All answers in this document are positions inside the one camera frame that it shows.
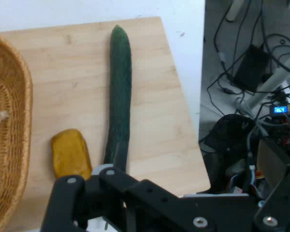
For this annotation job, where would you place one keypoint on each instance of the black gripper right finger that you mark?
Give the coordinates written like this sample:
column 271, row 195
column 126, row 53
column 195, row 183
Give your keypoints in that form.
column 280, row 207

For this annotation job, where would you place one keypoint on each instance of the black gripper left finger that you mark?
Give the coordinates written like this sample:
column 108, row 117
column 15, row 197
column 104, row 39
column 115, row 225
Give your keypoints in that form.
column 62, row 205

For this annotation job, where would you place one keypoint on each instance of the yellow-brown toy potato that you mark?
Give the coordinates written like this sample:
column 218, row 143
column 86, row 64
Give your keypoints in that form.
column 71, row 154

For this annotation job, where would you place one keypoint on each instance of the brown cardboard panel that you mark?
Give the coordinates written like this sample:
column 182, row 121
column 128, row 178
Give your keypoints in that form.
column 271, row 164

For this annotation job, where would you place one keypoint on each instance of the woven wicker basket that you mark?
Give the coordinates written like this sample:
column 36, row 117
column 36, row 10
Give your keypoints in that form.
column 14, row 145

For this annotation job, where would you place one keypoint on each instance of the blue display power meter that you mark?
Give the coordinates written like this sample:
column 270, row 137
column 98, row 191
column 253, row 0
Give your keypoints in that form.
column 280, row 110

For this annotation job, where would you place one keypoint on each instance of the white metal tube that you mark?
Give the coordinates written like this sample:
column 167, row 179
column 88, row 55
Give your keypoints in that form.
column 265, row 88

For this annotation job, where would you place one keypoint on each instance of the light wooden cutting board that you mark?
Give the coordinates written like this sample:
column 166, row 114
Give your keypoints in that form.
column 62, row 84

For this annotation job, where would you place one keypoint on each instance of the long dark green cucumber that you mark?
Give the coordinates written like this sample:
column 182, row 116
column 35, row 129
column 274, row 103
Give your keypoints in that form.
column 120, row 96

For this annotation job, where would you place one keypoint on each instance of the black power adapter brick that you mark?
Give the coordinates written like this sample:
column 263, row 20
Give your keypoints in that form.
column 252, row 67

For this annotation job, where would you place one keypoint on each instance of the beige oblong object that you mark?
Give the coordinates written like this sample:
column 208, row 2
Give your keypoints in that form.
column 234, row 10

